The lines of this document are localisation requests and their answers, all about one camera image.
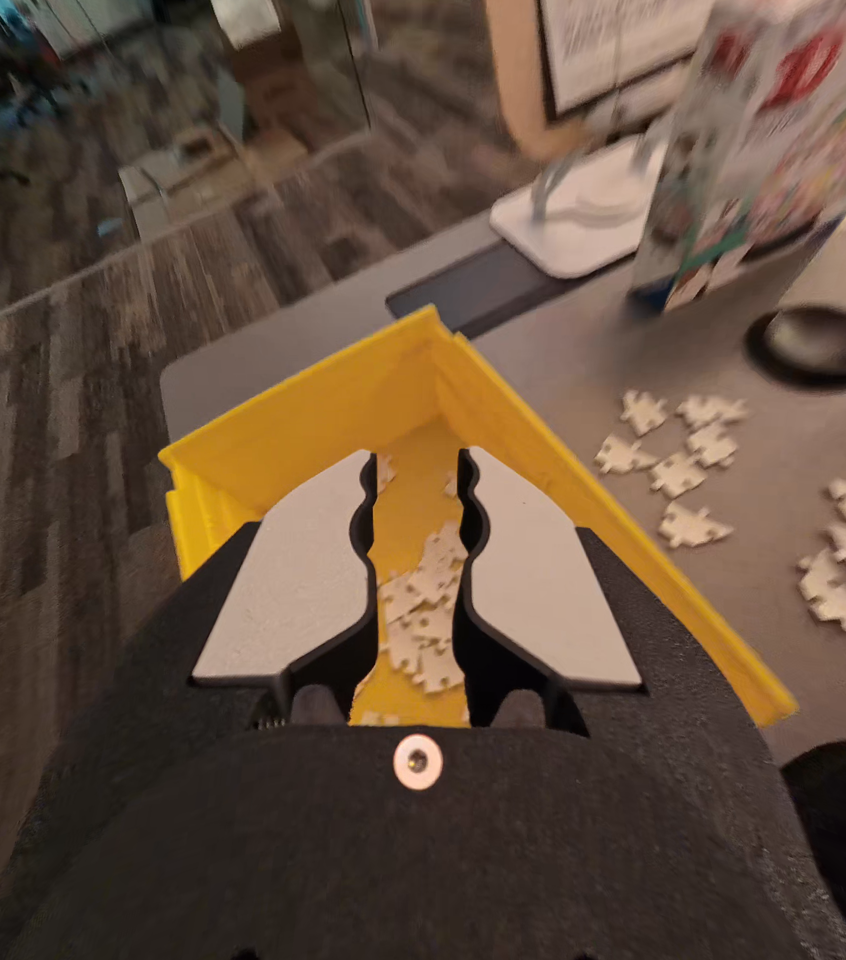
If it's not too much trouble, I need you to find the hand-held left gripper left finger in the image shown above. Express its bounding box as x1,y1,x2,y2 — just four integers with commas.
191,450,381,689

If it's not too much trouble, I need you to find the wooden backing board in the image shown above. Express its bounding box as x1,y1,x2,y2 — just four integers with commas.
484,0,694,160

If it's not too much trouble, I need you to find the white board stand base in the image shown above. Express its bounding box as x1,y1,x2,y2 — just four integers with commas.
488,136,671,281

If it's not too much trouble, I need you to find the spread of white jigsaw pieces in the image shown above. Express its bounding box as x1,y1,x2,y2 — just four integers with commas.
594,390,846,684

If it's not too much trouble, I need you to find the black ball stand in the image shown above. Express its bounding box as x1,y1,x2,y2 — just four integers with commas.
744,304,846,392

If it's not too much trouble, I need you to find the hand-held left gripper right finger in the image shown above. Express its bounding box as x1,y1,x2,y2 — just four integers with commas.
452,447,645,691

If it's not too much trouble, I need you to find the heap of white puzzle pieces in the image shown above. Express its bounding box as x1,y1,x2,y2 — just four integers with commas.
358,450,469,727

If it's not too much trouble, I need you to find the white instruction sheet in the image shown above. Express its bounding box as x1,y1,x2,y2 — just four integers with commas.
539,0,716,121

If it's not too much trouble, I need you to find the colourful puzzle box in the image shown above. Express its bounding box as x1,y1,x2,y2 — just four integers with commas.
630,0,846,317

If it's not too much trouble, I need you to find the dark blue cable tray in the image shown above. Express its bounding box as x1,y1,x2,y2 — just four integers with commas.
385,240,582,341

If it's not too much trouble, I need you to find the yellow plastic bin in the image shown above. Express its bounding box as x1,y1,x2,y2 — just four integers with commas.
158,304,799,729

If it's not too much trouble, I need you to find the cardboard box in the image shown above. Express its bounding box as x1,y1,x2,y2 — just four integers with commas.
232,42,319,140

